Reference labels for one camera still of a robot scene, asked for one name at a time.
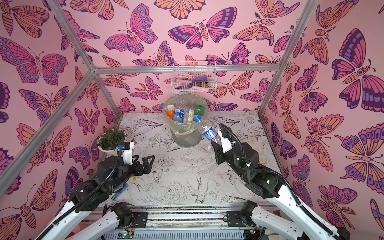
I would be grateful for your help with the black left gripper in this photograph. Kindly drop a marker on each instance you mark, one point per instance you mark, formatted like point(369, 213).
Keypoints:
point(139, 172)

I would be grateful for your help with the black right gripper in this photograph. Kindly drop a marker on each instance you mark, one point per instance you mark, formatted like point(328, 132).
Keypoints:
point(220, 153)

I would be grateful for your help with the blue label bottle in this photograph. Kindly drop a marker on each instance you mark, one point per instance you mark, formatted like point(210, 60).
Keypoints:
point(206, 128)

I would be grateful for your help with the green plastic bottle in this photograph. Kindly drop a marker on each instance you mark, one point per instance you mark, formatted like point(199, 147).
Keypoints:
point(199, 111)

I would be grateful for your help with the yellow label small bottle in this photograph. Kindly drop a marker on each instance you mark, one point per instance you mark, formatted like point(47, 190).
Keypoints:
point(190, 114)

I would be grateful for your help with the orange label bottle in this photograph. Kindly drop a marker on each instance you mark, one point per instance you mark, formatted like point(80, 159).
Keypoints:
point(170, 111)

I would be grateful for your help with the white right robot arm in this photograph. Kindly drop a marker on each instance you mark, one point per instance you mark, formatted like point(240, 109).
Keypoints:
point(303, 222)

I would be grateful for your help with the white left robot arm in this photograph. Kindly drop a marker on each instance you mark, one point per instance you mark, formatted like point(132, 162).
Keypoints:
point(109, 177)

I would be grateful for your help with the grey mesh waste bin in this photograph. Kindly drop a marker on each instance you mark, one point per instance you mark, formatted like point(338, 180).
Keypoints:
point(185, 135)

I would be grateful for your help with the blue dotted work glove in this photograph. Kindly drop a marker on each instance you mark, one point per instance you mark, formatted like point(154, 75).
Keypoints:
point(119, 192)

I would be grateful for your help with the white work glove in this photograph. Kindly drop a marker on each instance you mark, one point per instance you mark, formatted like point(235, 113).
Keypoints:
point(261, 148)

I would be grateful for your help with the potted green plant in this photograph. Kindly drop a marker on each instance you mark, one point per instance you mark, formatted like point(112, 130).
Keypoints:
point(109, 141)

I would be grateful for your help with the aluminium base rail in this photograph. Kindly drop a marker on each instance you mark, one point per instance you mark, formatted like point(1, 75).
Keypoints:
point(187, 222)

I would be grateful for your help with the white wire wall basket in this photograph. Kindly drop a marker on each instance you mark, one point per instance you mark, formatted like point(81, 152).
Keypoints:
point(195, 77)

